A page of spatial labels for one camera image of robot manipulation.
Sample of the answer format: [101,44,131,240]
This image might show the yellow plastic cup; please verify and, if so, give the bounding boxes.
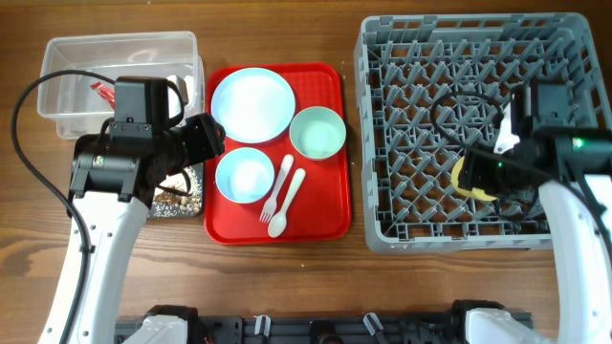
[450,157,496,202]

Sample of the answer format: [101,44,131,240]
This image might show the white napkin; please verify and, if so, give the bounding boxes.
[184,75,196,106]

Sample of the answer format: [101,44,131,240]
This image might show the light blue small bowl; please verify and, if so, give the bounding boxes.
[215,147,275,204]

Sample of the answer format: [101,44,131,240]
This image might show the light blue plate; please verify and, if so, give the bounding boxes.
[209,67,296,143]

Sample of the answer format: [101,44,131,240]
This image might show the food scraps and rice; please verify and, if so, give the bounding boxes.
[148,163,204,218]

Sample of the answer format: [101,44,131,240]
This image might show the white plastic fork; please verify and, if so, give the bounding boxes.
[259,154,295,223]

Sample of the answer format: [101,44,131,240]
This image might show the red snack wrapper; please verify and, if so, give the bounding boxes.
[91,82,116,109]

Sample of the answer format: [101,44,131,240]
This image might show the white plastic spoon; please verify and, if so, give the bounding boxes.
[268,168,306,238]

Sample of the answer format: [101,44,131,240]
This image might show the mint green bowl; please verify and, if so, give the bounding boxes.
[289,106,346,161]

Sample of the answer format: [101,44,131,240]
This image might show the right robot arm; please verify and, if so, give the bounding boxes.
[452,81,611,343]

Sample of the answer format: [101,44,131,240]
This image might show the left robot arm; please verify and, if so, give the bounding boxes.
[39,75,225,343]

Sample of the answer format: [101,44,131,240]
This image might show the grey dishwasher rack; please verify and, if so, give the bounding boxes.
[354,12,611,253]

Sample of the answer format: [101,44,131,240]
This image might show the black plastic tray bin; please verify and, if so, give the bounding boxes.
[69,131,206,218]

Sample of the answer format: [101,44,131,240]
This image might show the clear plastic bin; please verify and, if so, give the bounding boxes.
[37,31,205,140]

